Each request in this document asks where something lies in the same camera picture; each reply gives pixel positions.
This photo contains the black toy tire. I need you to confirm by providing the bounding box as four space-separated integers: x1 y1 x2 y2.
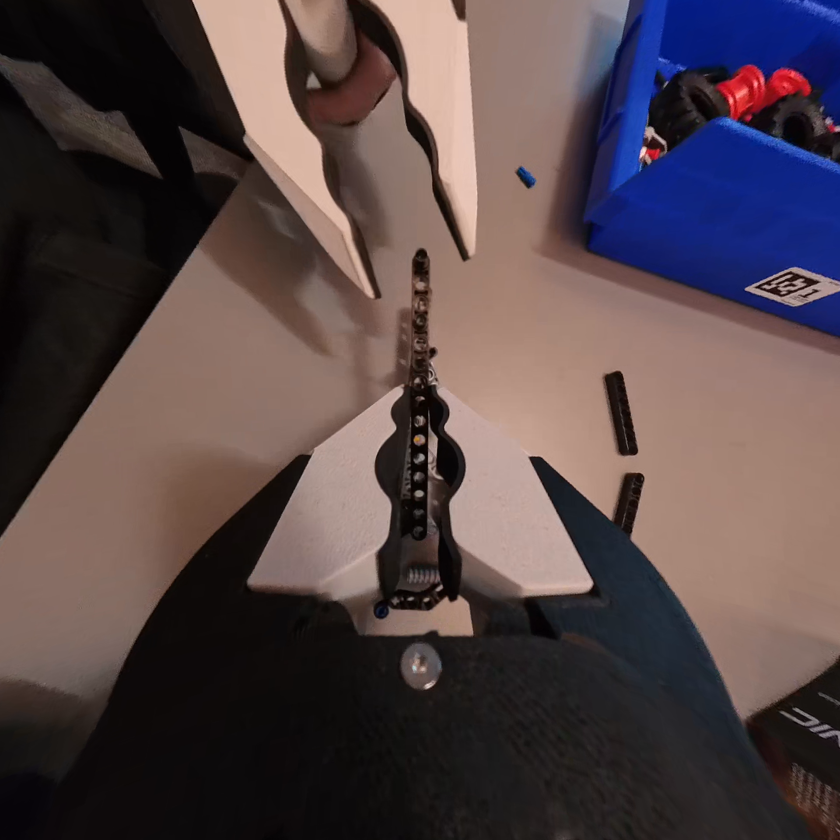
648 66 729 142
755 98 831 152

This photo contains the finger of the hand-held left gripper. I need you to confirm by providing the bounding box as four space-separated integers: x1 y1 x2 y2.
357 0 478 262
192 0 383 301

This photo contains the short black perforated beam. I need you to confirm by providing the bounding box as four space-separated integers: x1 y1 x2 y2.
604 371 639 457

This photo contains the black toy brick assembly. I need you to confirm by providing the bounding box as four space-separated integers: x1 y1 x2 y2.
374 248 460 619

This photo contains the person's left hand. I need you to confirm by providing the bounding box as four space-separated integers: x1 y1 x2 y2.
305 47 399 127

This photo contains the blue parts bin with tag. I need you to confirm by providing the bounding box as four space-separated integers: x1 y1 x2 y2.
584 0 840 337

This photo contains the red toy wheel hub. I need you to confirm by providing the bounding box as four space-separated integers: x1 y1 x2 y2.
715 64 769 120
768 67 813 106

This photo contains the long black perforated beam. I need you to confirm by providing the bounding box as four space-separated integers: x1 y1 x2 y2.
612 472 646 536

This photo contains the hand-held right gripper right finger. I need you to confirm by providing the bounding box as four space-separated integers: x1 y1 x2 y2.
433 386 596 621

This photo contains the toy set cardboard box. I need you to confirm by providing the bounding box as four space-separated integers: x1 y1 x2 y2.
747 659 840 840

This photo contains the person's black clothing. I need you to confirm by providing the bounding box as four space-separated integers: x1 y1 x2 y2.
0 0 253 536

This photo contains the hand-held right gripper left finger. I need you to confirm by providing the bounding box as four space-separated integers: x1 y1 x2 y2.
247 386 406 621

